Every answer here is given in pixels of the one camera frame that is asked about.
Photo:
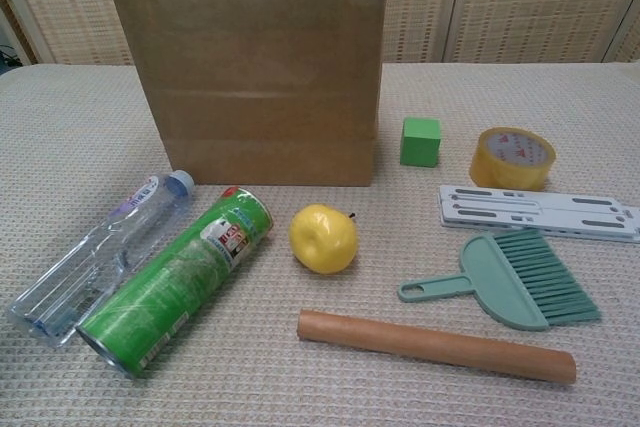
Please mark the green chips can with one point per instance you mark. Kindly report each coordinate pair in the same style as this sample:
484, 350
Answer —
170, 292

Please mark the clear plastic water bottle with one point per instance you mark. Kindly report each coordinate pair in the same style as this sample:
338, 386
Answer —
115, 237

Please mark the brown paper bag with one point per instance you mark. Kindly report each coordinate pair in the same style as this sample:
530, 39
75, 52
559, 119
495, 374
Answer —
250, 87

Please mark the yellow apple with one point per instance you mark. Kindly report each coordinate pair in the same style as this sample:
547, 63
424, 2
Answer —
322, 242

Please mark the green cube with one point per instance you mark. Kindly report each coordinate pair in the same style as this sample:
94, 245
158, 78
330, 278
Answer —
420, 147

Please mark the yellow packing tape roll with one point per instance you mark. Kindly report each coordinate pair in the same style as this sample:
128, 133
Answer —
510, 174

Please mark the wooden rolling pin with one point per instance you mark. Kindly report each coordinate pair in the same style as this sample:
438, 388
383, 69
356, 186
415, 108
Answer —
435, 347

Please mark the teal mini brush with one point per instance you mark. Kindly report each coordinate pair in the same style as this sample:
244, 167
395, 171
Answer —
495, 282

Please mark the white woven tablecloth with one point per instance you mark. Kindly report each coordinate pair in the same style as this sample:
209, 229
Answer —
75, 122

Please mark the woven folding screen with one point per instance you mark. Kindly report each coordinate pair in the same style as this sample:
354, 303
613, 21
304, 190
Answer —
525, 7

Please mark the grey plastic bracket plate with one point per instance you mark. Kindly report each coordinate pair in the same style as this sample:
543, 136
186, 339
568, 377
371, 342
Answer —
550, 214

